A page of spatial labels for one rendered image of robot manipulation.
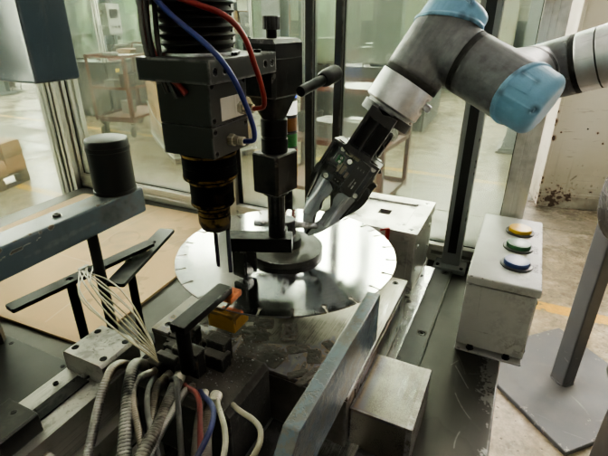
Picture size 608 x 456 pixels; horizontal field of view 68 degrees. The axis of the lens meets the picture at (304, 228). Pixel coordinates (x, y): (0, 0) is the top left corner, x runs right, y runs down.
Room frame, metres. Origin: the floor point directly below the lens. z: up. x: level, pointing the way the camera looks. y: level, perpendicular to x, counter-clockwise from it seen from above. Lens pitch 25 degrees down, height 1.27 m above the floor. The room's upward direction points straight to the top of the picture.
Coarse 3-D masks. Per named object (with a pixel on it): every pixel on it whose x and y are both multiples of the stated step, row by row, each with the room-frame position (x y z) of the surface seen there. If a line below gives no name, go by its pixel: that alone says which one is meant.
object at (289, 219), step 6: (288, 210) 0.64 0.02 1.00; (288, 216) 0.61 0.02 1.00; (258, 222) 0.60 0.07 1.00; (264, 222) 0.60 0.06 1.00; (288, 222) 0.59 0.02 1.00; (294, 222) 0.60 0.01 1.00; (300, 222) 0.60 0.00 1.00; (306, 222) 0.60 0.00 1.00; (312, 222) 0.60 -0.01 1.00; (288, 228) 0.59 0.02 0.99; (294, 228) 0.60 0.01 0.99; (306, 228) 0.60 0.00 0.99; (312, 228) 0.60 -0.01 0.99; (294, 234) 0.60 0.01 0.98
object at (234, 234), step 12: (276, 204) 0.52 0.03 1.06; (276, 216) 0.52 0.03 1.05; (276, 228) 0.52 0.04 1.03; (240, 240) 0.51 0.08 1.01; (252, 240) 0.51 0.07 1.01; (264, 240) 0.51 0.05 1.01; (276, 240) 0.51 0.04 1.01; (288, 240) 0.51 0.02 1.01; (240, 252) 0.52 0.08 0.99; (252, 252) 0.53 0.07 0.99; (240, 264) 0.52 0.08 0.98; (252, 264) 0.53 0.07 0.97; (240, 276) 0.52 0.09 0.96
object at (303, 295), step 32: (352, 224) 0.70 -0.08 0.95; (192, 256) 0.59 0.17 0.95; (224, 256) 0.59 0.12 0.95; (352, 256) 0.59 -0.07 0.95; (384, 256) 0.59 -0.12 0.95; (192, 288) 0.50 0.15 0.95; (256, 288) 0.50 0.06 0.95; (288, 288) 0.50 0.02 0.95; (320, 288) 0.50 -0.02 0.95; (352, 288) 0.50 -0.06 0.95
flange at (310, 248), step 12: (300, 240) 0.60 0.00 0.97; (312, 240) 0.62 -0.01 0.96; (264, 252) 0.58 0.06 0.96; (276, 252) 0.58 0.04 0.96; (288, 252) 0.58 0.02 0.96; (300, 252) 0.58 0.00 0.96; (312, 252) 0.58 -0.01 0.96; (264, 264) 0.55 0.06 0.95; (276, 264) 0.55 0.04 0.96; (288, 264) 0.55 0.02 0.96; (300, 264) 0.55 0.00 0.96
